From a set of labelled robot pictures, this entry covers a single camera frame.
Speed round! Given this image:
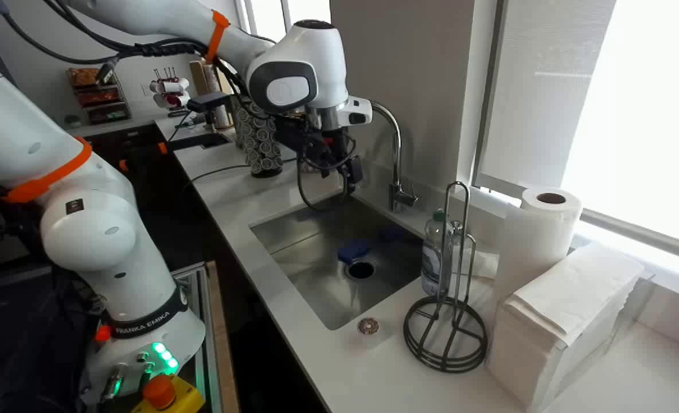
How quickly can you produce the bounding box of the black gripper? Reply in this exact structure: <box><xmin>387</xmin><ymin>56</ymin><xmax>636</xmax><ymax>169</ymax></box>
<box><xmin>296</xmin><ymin>121</ymin><xmax>366</xmax><ymax>195</ymax></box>

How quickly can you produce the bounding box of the white paper towel roll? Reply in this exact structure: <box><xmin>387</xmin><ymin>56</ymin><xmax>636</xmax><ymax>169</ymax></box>
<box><xmin>494</xmin><ymin>187</ymin><xmax>584</xmax><ymax>307</ymax></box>

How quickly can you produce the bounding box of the chrome curved faucet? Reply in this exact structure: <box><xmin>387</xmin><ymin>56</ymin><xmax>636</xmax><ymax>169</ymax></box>
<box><xmin>368</xmin><ymin>102</ymin><xmax>420</xmax><ymax>214</ymax></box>

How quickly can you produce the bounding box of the blue sponge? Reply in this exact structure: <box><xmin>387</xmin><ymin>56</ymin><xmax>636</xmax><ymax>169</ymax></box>
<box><xmin>335</xmin><ymin>239</ymin><xmax>373</xmax><ymax>267</ymax></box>

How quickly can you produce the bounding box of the stainless steel sink basin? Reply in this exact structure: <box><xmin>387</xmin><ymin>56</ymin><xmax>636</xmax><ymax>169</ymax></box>
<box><xmin>247</xmin><ymin>190</ymin><xmax>433</xmax><ymax>333</ymax></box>

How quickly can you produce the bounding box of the clear plastic water bottle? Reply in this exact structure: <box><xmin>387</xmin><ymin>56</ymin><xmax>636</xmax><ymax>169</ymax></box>
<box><xmin>420</xmin><ymin>209</ymin><xmax>458</xmax><ymax>299</ymax></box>

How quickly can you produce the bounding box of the small round sink stopper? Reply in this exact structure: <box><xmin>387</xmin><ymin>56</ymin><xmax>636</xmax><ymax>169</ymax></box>
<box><xmin>355</xmin><ymin>318</ymin><xmax>380</xmax><ymax>339</ymax></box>

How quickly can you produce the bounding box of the tall light wooden box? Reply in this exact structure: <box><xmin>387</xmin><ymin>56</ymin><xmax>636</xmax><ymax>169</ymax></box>
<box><xmin>187</xmin><ymin>56</ymin><xmax>235</xmax><ymax>134</ymax></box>

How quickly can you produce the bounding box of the red and white small device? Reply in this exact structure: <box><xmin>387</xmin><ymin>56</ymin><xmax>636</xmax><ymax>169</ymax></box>
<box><xmin>149</xmin><ymin>69</ymin><xmax>192</xmax><ymax>115</ymax></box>

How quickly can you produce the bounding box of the white window blind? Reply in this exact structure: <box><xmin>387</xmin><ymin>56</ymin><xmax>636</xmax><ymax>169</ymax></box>
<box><xmin>474</xmin><ymin>0</ymin><xmax>618</xmax><ymax>194</ymax></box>

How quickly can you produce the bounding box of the wooden board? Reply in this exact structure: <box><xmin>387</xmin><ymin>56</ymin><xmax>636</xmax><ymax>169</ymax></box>
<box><xmin>199</xmin><ymin>260</ymin><xmax>240</xmax><ymax>413</ymax></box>

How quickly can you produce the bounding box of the stack of folded paper towels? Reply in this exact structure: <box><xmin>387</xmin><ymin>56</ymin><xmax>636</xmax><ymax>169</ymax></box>
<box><xmin>484</xmin><ymin>243</ymin><xmax>652</xmax><ymax>413</ymax></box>

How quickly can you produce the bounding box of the orange yellow emergency stop button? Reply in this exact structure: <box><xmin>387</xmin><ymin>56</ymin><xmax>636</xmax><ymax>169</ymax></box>
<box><xmin>130</xmin><ymin>374</ymin><xmax>205</xmax><ymax>413</ymax></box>

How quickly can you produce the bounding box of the thin black cable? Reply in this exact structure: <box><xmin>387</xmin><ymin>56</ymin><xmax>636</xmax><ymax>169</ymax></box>
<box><xmin>187</xmin><ymin>156</ymin><xmax>301</xmax><ymax>187</ymax></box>

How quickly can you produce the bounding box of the black wire paper towel holder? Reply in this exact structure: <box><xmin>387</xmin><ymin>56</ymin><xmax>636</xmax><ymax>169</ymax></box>
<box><xmin>402</xmin><ymin>179</ymin><xmax>489</xmax><ymax>376</ymax></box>

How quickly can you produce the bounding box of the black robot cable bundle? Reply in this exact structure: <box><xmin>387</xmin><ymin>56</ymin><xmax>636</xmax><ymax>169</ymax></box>
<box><xmin>0</xmin><ymin>0</ymin><xmax>212</xmax><ymax>69</ymax></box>

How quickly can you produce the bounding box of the wall shelf with boxes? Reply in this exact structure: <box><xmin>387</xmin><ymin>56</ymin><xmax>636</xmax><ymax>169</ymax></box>
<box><xmin>64</xmin><ymin>65</ymin><xmax>132</xmax><ymax>130</ymax></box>

